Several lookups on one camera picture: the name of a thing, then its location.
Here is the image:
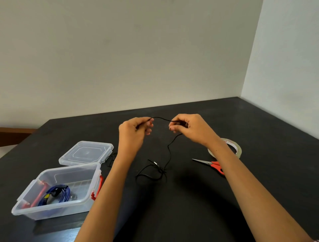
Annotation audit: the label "brown wooden furniture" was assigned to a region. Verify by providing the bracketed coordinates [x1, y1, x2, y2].
[0, 127, 37, 148]

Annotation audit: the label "red-handled scissors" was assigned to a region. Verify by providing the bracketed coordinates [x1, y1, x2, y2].
[192, 158, 225, 176]

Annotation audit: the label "clear tape roll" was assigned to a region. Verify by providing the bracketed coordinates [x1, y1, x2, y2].
[207, 138, 242, 159]

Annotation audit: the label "black wired earphones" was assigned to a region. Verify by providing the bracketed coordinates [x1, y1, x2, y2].
[104, 116, 189, 181]

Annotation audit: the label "person's right forearm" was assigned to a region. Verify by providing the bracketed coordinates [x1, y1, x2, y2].
[207, 139, 314, 242]

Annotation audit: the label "blue wired earphones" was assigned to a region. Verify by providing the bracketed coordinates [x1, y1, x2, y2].
[37, 184, 71, 207]

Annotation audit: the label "clear plastic box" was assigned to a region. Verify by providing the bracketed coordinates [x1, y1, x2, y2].
[11, 162, 104, 221]

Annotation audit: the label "clear plastic lid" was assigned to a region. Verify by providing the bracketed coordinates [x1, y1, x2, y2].
[58, 141, 114, 166]

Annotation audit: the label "person's left forearm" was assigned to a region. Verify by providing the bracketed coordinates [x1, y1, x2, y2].
[74, 154, 135, 242]

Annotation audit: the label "person's left hand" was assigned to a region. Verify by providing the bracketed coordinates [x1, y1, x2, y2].
[116, 117, 155, 163]

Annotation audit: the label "person's right hand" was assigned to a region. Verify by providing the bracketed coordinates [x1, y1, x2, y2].
[168, 113, 221, 149]

